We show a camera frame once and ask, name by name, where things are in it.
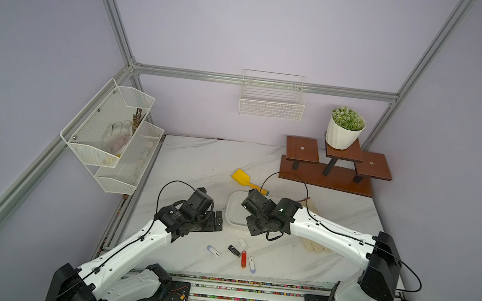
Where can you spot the white purple usb drive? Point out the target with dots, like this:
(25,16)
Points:
(251,264)

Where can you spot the red usb drive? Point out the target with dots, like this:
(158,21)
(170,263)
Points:
(243,259)

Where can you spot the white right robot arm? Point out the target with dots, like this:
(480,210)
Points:
(376,257)

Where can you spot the clear glass in shelf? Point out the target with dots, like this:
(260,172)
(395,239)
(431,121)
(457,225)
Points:
(117,137)

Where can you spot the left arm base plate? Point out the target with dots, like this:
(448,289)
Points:
(173,291)

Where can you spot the white pot green plant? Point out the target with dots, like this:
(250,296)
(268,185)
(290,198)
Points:
(344,128)

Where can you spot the white mesh two-tier shelf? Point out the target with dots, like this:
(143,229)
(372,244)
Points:
(83,136)

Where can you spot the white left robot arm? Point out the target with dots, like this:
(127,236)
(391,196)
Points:
(103,279)

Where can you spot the white blue usb drive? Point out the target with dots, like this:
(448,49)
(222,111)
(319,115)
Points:
(213,251)

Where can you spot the beige work glove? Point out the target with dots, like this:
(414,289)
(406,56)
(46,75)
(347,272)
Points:
(310,245)

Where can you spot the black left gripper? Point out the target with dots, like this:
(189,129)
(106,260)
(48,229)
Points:
(210,225)

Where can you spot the brown dried twigs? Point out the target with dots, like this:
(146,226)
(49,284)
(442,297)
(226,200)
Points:
(138,118)

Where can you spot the white plastic storage box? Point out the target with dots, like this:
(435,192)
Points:
(235,214)

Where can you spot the black usb drive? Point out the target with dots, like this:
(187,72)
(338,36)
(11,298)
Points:
(234,251)

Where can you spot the yellow plastic toy shovel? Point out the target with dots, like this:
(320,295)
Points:
(243,179)

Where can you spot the brown wooden tiered stand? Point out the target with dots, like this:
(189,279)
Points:
(350,170)

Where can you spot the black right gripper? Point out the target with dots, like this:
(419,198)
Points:
(254,228)

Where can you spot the white wire wall basket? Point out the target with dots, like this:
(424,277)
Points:
(272,95)

